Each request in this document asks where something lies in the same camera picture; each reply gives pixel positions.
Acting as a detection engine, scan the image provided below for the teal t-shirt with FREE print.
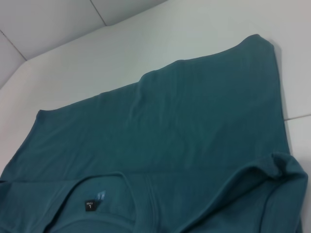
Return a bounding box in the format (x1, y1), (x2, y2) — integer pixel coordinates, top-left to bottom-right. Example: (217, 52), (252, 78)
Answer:
(0, 33), (309, 233)

